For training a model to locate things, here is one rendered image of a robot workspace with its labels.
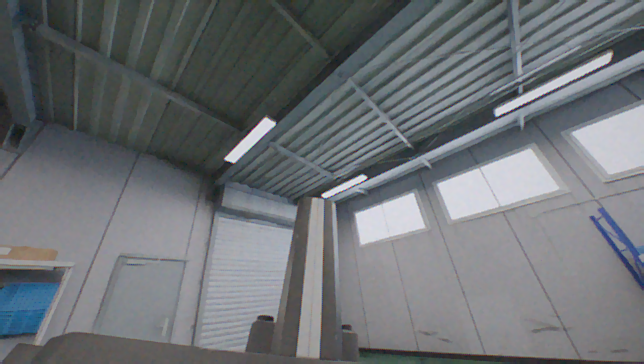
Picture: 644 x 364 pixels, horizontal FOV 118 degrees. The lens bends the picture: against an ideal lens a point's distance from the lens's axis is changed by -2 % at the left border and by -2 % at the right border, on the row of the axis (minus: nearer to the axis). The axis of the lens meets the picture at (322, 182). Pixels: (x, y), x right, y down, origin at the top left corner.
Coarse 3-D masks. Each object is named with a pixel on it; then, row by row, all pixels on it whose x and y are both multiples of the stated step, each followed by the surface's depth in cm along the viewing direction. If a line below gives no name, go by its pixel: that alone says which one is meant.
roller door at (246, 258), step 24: (216, 216) 433; (240, 216) 473; (216, 240) 417; (240, 240) 454; (264, 240) 499; (288, 240) 552; (216, 264) 399; (240, 264) 433; (264, 264) 473; (216, 288) 382; (240, 288) 414; (264, 288) 450; (216, 312) 366; (240, 312) 395; (264, 312) 430; (192, 336) 332; (216, 336) 352; (240, 336) 378
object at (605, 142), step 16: (624, 112) 318; (640, 112) 306; (576, 128) 352; (592, 128) 338; (608, 128) 325; (624, 128) 313; (640, 128) 302; (576, 144) 347; (592, 144) 332; (608, 144) 320; (624, 144) 308; (640, 144) 297; (592, 160) 328; (608, 160) 315; (624, 160) 304; (640, 160) 293; (608, 176) 311
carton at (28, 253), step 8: (0, 248) 214; (8, 248) 217; (16, 248) 221; (24, 248) 225; (32, 248) 229; (40, 248) 233; (0, 256) 212; (8, 256) 215; (16, 256) 219; (24, 256) 222; (32, 256) 226; (40, 256) 230; (48, 256) 234
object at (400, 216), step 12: (384, 204) 570; (396, 204) 546; (408, 204) 523; (360, 216) 612; (372, 216) 584; (384, 216) 557; (396, 216) 535; (408, 216) 514; (420, 216) 494; (360, 228) 599; (372, 228) 572; (384, 228) 548; (396, 228) 526; (408, 228) 505; (420, 228) 486; (360, 240) 588; (372, 240) 561
